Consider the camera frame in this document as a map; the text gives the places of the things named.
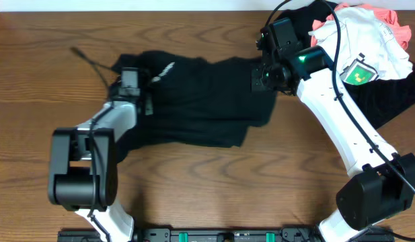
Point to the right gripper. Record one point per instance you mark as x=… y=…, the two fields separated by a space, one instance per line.
x=258 y=85

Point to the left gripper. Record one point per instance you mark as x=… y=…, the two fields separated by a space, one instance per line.
x=147 y=105

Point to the black polo shirt with logo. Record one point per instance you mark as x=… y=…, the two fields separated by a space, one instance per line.
x=195 y=102

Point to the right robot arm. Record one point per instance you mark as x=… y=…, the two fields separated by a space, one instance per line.
x=381 y=182

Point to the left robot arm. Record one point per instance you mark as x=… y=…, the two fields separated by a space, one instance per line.
x=83 y=176

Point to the white shirt with green print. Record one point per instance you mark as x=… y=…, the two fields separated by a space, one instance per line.
x=368 y=49

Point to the black garment under pile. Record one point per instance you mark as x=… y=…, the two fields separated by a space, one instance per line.
x=380 y=101

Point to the coral pink shirt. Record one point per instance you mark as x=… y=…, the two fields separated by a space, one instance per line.
x=402 y=34

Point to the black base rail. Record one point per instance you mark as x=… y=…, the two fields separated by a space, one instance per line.
x=286 y=234

